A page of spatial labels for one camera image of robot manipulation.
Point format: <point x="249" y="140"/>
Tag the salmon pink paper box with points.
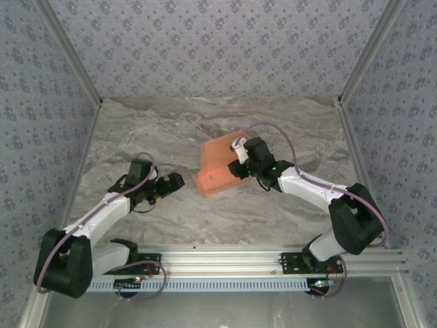
<point x="215" y="160"/>

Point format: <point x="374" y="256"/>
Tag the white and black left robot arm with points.
<point x="102" y="218"/>

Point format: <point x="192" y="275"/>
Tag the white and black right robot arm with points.
<point x="307" y="188"/>

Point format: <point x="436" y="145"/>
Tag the black controller board with LEDs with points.
<point x="128" y="284"/>
<point x="319" y="287"/>

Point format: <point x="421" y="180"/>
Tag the grey metal sheet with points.
<point x="222" y="311"/>

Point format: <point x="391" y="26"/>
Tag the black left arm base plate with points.
<point x="150" y="264"/>

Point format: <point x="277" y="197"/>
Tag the thin aluminium side rail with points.
<point x="79" y="171"/>

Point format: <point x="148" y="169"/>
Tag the wide aluminium frame rail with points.
<point x="222" y="261"/>

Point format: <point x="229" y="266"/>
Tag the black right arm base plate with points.
<point x="290" y="264"/>

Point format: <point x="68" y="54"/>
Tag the aluminium frame post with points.
<point x="368" y="51"/>
<point x="72" y="51"/>

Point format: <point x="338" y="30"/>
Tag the aluminium lower frame rail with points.
<point x="30" y="314"/>
<point x="404" y="304"/>

